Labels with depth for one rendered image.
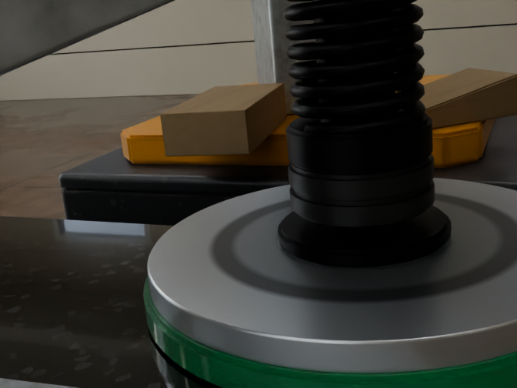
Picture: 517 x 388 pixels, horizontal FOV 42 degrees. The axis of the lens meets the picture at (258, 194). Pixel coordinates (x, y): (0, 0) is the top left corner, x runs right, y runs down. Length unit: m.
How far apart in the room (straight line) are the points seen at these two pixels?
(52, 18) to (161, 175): 0.68
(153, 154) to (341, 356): 0.70
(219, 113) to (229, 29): 6.13
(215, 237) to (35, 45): 0.18
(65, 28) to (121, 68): 7.31
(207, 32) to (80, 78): 1.64
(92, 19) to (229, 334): 0.13
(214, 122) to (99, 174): 0.23
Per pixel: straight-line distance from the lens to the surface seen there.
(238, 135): 0.74
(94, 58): 7.67
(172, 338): 0.29
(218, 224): 0.37
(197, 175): 0.85
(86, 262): 0.42
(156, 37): 7.24
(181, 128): 0.76
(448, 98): 0.83
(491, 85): 0.85
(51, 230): 0.50
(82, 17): 0.20
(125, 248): 0.43
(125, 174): 0.90
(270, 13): 0.94
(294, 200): 0.32
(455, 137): 0.80
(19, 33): 0.19
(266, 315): 0.26
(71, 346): 0.33
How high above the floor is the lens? 0.95
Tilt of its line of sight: 17 degrees down
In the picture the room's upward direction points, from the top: 5 degrees counter-clockwise
